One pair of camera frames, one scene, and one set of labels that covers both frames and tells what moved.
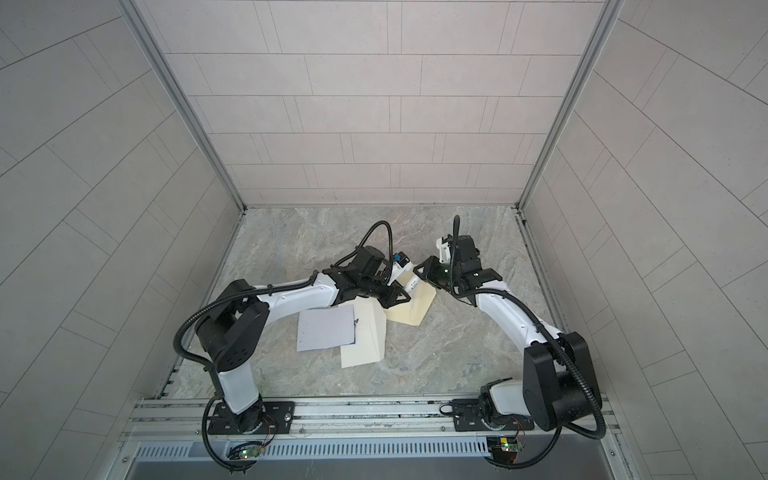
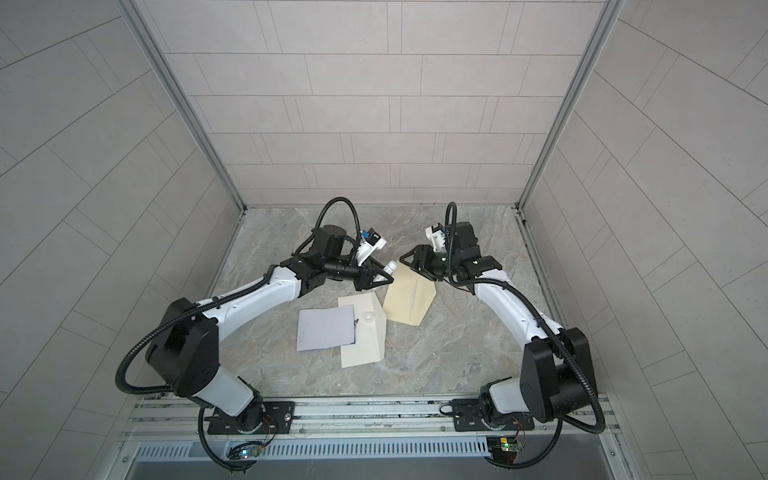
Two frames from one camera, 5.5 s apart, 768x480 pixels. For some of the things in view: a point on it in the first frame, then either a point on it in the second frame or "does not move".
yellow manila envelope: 413,311 does not move
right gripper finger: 430,263 -> 417,251
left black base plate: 268,418 does not move
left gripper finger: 392,295 -> 366,283
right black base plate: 468,417 does not move
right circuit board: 503,449 does not move
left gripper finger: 397,289 -> 374,268
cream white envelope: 370,334 does not move
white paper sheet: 326,328 does not move
